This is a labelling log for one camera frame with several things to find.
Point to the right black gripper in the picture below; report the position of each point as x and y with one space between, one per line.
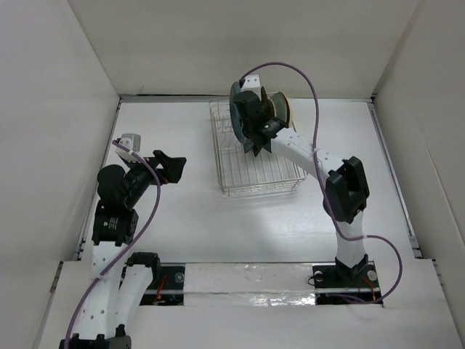
260 100

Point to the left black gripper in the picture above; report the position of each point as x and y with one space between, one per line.
172 167

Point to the black square amber plate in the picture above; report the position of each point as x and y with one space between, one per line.
263 113

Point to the light green flower plate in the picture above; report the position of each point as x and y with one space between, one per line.
278 102

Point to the dark teal round plate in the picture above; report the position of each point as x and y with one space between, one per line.
234 115

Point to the dark teal oval plate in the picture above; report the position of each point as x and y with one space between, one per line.
248 146

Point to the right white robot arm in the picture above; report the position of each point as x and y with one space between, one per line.
344 188

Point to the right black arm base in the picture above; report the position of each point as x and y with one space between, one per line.
331 289

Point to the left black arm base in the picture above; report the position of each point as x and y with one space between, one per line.
168 287

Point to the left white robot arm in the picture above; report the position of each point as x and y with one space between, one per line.
119 277

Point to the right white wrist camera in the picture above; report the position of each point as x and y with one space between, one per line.
251 83

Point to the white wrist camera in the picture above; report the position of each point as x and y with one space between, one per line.
251 83
131 142

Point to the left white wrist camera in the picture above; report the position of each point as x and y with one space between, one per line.
131 142

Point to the silver wire dish rack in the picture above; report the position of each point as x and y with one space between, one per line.
244 174

